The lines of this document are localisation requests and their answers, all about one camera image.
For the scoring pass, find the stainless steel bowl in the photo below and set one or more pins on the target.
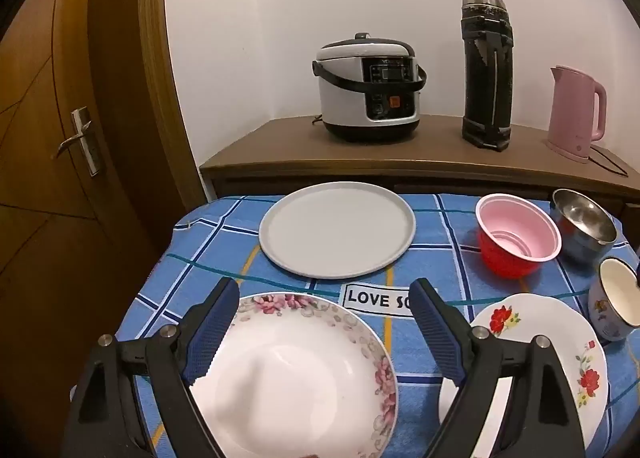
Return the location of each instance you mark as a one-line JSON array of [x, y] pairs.
[[582, 218]]

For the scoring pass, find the blue checked tablecloth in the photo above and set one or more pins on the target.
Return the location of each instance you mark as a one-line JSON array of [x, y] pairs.
[[440, 258]]

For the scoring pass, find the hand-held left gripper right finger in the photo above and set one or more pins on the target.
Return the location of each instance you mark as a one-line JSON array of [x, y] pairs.
[[435, 328]]

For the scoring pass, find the white and black rice cooker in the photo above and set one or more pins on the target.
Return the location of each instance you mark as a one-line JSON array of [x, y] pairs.
[[345, 88]]

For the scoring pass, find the black thermos flask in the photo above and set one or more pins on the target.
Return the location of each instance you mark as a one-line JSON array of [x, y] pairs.
[[487, 88]]

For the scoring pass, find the wooden door frame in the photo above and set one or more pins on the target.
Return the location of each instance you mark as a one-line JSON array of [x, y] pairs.
[[155, 63]]

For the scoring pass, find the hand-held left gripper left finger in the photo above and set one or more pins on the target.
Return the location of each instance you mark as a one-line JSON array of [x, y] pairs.
[[215, 328]]

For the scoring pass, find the red plastic bowl pink inside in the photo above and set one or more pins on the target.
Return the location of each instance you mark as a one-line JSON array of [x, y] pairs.
[[515, 233]]

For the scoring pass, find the brown wooden sideboard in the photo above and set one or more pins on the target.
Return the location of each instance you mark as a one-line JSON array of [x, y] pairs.
[[430, 153]]

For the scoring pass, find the white enamel bowl floral print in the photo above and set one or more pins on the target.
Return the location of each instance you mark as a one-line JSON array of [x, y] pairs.
[[620, 293]]

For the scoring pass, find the brown wooden door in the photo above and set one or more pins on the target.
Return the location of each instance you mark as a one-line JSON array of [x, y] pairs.
[[40, 188]]

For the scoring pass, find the grey round plate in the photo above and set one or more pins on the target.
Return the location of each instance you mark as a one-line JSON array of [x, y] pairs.
[[335, 230]]

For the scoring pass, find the white bowl pink floral rim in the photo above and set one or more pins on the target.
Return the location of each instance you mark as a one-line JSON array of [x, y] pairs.
[[300, 388]]

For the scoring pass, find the white plate with red flowers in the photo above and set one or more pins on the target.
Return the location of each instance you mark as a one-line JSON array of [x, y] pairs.
[[530, 313]]

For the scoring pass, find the pink electric kettle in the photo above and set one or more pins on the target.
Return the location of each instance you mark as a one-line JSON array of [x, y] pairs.
[[570, 113]]

